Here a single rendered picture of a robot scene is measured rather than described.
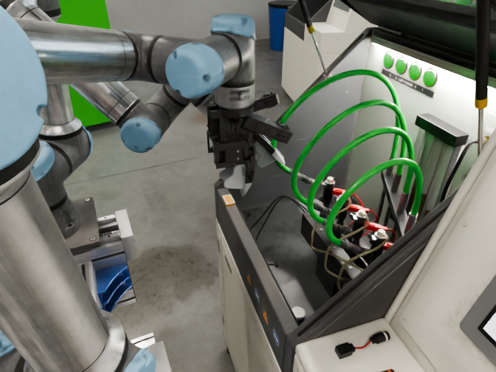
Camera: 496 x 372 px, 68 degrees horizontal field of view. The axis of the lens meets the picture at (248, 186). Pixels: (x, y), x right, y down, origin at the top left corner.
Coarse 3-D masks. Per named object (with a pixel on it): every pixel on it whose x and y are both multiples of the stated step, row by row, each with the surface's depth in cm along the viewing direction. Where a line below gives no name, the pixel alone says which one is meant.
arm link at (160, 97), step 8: (160, 88) 88; (152, 96) 89; (160, 96) 87; (168, 96) 86; (160, 104) 84; (168, 104) 86; (176, 104) 87; (184, 104) 89; (168, 112) 84; (176, 112) 89
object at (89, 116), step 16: (64, 0) 321; (80, 0) 328; (96, 0) 334; (64, 16) 327; (80, 16) 334; (96, 16) 340; (80, 96) 365; (80, 112) 373; (96, 112) 381; (96, 128) 393
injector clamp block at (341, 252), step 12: (312, 228) 110; (324, 228) 109; (324, 240) 105; (348, 240) 105; (336, 252) 101; (348, 252) 105; (336, 264) 100; (348, 264) 97; (360, 264) 100; (324, 276) 108; (348, 276) 94; (336, 288) 104
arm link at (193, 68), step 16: (160, 48) 56; (176, 48) 55; (192, 48) 52; (208, 48) 53; (224, 48) 56; (160, 64) 56; (176, 64) 53; (192, 64) 52; (208, 64) 52; (224, 64) 55; (240, 64) 60; (160, 80) 59; (176, 80) 54; (192, 80) 53; (208, 80) 53; (224, 80) 58; (192, 96) 55
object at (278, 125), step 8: (248, 120) 71; (256, 120) 71; (264, 120) 74; (272, 120) 77; (248, 128) 72; (256, 128) 72; (264, 128) 73; (272, 128) 73; (280, 128) 74; (288, 128) 76; (272, 136) 74; (280, 136) 75; (288, 136) 75
